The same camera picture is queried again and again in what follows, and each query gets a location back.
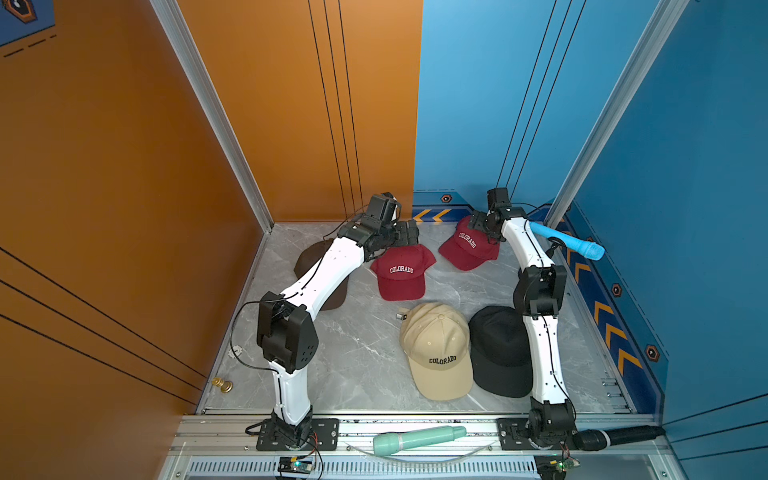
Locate maroon cap back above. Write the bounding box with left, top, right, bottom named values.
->
left=438, top=216, right=500, bottom=271

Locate maroon cap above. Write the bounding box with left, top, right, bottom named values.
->
left=438, top=216, right=500, bottom=271
left=370, top=245, right=436, bottom=301

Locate maroon cap front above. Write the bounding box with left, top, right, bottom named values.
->
left=370, top=245, right=436, bottom=301

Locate brown cap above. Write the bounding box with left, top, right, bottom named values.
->
left=293, top=239, right=349, bottom=311

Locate beige cap front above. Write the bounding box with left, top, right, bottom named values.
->
left=399, top=302, right=474, bottom=401

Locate black cap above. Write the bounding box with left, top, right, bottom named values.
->
left=469, top=305, right=533, bottom=398

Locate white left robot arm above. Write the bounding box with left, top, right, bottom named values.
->
left=257, top=218, right=419, bottom=440

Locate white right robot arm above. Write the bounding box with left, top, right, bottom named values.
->
left=468, top=206, right=581, bottom=449

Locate blue microphone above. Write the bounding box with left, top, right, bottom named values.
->
left=529, top=222, right=605, bottom=261

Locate green microphone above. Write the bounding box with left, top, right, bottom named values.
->
left=373, top=426, right=467, bottom=456

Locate brass knob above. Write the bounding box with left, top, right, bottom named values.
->
left=211, top=377, right=234, bottom=394

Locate black microphone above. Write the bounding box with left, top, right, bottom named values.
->
left=572, top=426, right=665, bottom=451

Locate green circuit board left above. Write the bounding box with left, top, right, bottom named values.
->
left=277, top=456, right=315, bottom=478

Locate circuit board right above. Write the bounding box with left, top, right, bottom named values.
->
left=535, top=457, right=580, bottom=480

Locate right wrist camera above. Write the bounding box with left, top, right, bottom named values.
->
left=487, top=187, right=511, bottom=211

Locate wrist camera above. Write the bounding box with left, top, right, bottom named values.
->
left=366, top=192, right=400, bottom=222
left=487, top=187, right=511, bottom=211

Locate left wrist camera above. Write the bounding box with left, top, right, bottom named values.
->
left=366, top=192, right=400, bottom=222

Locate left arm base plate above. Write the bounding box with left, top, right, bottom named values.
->
left=256, top=418, right=340, bottom=452

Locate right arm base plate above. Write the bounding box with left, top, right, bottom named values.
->
left=496, top=417, right=536, bottom=451

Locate aluminium front rail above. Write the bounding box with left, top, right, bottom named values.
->
left=158, top=412, right=686, bottom=479

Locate aluminium corner post right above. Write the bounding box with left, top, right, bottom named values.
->
left=545, top=0, right=689, bottom=228

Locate aluminium corner post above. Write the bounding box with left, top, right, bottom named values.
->
left=149, top=0, right=274, bottom=234
left=545, top=0, right=689, bottom=228

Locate aluminium corner post left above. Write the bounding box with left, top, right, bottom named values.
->
left=149, top=0, right=274, bottom=234

